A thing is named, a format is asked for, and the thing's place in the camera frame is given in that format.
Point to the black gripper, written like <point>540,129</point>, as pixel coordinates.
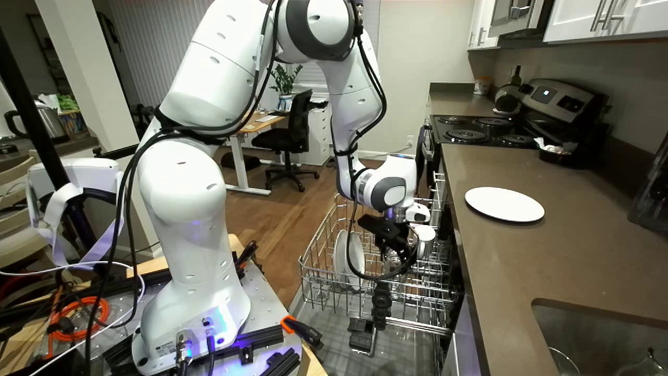
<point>395,241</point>

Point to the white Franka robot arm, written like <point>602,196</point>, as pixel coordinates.
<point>185,209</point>

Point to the large white rack plate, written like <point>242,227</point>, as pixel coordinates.
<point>356,253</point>

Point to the small white rack plate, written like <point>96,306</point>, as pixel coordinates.
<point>338,251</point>

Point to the black dishwasher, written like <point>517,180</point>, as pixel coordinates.
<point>409,356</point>

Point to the flat white plate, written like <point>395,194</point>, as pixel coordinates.
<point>504,205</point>

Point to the stainless steel stove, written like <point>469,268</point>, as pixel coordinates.
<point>487,128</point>

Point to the black office chair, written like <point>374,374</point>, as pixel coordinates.
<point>294,131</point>

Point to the black shallow pan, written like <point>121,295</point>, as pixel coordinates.
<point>557,155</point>

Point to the dark kettle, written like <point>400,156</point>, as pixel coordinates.
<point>511,97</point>

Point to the wooden desk white legs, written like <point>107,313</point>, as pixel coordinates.
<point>240,149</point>

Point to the steel kitchen sink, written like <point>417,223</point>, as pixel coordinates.
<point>598,335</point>

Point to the green potted plant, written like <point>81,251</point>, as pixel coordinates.
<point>285,79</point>

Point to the steel microwave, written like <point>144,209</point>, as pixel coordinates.
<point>519,13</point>

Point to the white upper cabinet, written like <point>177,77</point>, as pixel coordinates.
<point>576,17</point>

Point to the black tripod pole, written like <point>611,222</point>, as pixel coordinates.
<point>33,121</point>

